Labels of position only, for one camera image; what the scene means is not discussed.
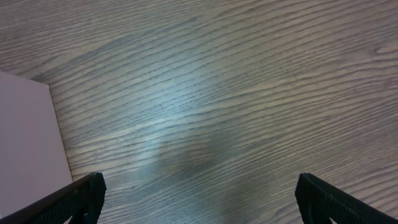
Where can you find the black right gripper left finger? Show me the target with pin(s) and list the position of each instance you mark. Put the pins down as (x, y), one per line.
(78, 202)

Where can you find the white open cardboard box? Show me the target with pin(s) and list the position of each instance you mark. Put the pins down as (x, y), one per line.
(33, 158)

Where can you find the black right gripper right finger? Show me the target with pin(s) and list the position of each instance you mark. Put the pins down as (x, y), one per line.
(321, 203)

